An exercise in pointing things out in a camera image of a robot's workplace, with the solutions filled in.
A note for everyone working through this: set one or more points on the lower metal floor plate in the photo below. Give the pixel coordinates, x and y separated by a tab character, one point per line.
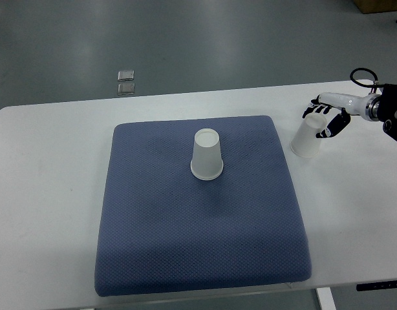
125	88

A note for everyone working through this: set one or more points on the black table control panel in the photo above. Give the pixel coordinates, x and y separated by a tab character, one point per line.
377	286

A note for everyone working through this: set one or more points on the upper metal floor plate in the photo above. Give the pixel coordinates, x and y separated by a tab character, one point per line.
125	75

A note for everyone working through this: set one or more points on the blue mesh cushion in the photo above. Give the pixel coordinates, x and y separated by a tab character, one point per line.
164	230

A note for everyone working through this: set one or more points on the brown cardboard box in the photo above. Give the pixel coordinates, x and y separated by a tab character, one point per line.
376	6

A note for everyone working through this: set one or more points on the white table leg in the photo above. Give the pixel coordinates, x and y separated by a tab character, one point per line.
325	298

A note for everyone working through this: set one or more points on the white paper cup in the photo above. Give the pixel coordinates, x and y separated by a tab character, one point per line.
206	163
305	144

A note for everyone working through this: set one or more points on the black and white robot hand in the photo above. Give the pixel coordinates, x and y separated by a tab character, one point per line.
344	107

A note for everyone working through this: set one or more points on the metal floor plate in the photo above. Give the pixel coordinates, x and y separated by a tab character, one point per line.
125	88
125	75

